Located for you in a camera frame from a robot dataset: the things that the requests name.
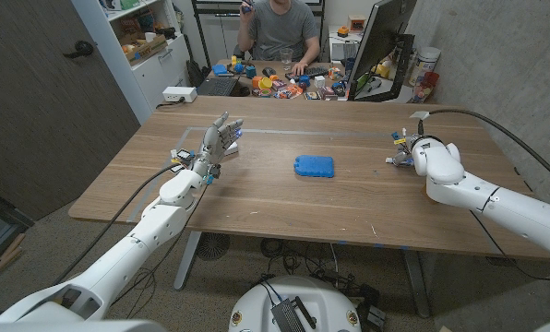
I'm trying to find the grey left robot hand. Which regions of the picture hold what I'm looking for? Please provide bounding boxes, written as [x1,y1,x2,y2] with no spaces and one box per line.
[192,111,245,180]

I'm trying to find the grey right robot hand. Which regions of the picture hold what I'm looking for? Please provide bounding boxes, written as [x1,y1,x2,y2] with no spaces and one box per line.
[390,137,417,168]

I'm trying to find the blue case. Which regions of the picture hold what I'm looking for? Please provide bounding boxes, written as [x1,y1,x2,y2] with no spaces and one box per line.
[293,154,336,179]

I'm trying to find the black laptop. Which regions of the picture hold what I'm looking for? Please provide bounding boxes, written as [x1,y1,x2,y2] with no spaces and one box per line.
[196,76,251,98]

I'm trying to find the white power strip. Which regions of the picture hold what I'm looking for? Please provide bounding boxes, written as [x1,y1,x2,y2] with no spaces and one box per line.
[161,86,198,103]

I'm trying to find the white shelf cabinet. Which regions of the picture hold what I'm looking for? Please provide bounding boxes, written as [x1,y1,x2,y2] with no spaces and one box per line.
[71,0,193,124]

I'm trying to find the white canister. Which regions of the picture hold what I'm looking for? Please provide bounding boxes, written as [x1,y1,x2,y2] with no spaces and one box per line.
[408,45,441,88]

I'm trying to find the round black floor fan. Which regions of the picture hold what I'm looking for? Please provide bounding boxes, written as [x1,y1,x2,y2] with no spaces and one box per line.
[195,231,231,262]

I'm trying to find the clear drinking glass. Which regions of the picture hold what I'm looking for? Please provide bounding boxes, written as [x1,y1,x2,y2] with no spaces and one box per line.
[279,47,295,72]

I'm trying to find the cardboard box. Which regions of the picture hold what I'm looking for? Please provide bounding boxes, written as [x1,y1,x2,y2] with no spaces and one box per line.
[123,34,169,66]

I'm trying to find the black computer monitor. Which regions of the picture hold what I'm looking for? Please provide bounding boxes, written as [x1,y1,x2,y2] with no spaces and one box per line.
[347,0,418,103]

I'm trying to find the grey table leg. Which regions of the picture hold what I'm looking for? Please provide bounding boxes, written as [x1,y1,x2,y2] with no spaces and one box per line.
[401,248,431,319]
[173,230,202,291]

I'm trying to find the person in grey t-shirt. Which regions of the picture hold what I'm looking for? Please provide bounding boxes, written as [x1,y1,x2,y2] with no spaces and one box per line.
[236,0,322,75]

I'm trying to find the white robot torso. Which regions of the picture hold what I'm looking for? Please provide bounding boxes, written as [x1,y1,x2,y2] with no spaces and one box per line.
[228,275,363,332]

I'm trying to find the black device on torso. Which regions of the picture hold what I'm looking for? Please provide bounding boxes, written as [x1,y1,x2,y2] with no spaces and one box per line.
[269,297,317,332]

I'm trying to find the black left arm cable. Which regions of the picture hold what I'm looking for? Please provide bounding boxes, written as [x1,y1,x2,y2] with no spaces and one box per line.
[51,163,182,285]

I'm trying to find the black door handle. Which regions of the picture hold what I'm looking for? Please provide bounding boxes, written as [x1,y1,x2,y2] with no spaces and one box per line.
[62,40,95,60]

